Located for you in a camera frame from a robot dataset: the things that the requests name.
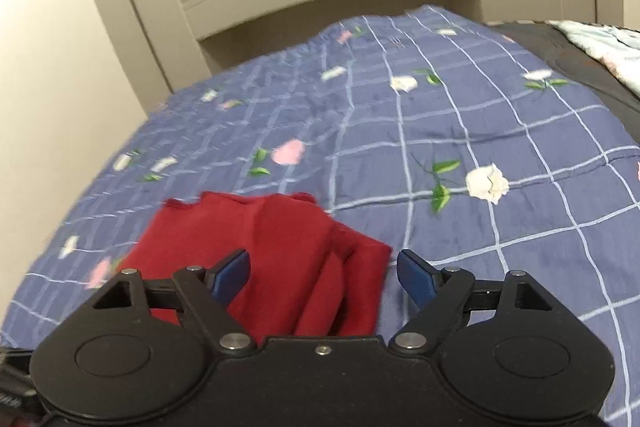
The red long-sleeve sweater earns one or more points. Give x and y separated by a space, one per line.
310 275

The blue checked floral quilt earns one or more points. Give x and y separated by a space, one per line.
425 131

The light blue folded cloth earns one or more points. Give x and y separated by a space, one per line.
616 48

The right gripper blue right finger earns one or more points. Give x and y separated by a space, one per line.
440 295

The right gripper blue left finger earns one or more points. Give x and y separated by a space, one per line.
205 295

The dark grey mattress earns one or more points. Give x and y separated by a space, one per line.
553 47

